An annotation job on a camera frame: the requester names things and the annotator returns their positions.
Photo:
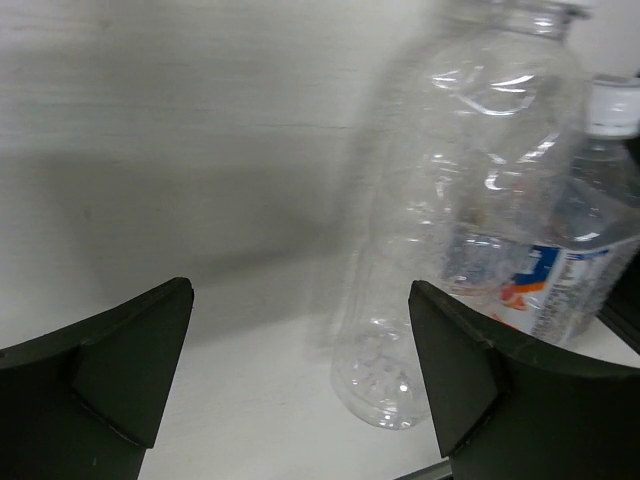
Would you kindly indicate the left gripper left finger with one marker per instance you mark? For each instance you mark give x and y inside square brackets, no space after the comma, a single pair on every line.
[86,401]

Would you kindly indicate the clear unlabelled plastic bottle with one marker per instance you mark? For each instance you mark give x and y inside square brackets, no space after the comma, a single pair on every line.
[465,184]

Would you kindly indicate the clear bottle with white label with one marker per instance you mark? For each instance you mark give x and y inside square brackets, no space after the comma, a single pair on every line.
[593,234]

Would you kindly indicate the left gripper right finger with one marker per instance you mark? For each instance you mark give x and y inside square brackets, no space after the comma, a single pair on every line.
[506,405]

